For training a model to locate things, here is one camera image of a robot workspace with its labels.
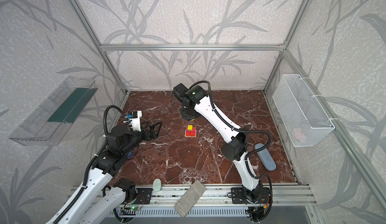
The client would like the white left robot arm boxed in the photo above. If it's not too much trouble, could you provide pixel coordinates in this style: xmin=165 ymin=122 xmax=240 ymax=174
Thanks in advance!
xmin=49 ymin=122 xmax=162 ymax=224

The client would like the aluminium horizontal frame bar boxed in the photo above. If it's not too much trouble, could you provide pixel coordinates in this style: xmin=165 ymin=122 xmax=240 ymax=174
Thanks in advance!
xmin=100 ymin=44 xmax=284 ymax=52

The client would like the blue grey oval case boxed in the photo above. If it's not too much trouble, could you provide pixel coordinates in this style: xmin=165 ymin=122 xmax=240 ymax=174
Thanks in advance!
xmin=257 ymin=148 xmax=276 ymax=171

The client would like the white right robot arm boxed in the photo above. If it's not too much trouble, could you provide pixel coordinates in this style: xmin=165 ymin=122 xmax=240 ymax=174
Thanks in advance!
xmin=172 ymin=81 xmax=271 ymax=201

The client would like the white wire basket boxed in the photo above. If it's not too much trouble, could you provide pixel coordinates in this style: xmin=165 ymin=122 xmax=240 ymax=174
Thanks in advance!
xmin=272 ymin=74 xmax=335 ymax=147

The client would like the pink item in basket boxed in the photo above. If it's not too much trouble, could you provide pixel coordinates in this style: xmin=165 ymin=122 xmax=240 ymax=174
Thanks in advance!
xmin=293 ymin=128 xmax=307 ymax=142

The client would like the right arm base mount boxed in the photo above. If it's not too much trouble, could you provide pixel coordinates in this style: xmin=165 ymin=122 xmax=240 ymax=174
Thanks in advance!
xmin=227 ymin=187 xmax=271 ymax=204

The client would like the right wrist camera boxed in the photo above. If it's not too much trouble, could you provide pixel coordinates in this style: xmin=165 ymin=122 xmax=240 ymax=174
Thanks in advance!
xmin=172 ymin=83 xmax=188 ymax=102

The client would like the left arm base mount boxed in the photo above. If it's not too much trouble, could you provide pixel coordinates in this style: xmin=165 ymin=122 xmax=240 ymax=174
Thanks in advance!
xmin=129 ymin=188 xmax=153 ymax=205

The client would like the clear plastic wall bin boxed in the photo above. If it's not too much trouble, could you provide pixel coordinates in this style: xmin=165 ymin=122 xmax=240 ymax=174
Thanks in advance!
xmin=9 ymin=77 xmax=98 ymax=147

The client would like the pale green oval soap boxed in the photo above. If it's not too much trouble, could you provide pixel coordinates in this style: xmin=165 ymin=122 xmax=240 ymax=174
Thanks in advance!
xmin=152 ymin=179 xmax=162 ymax=192

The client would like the grey stone slab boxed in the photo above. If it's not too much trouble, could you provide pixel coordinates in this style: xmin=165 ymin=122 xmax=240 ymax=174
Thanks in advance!
xmin=175 ymin=180 xmax=206 ymax=218

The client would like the left back frame post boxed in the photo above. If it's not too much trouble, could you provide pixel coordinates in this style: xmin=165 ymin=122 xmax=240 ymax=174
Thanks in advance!
xmin=68 ymin=0 xmax=128 ymax=94

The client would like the aluminium frame post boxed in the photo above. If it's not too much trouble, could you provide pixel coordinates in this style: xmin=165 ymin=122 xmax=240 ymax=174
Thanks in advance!
xmin=263 ymin=0 xmax=312 ymax=93

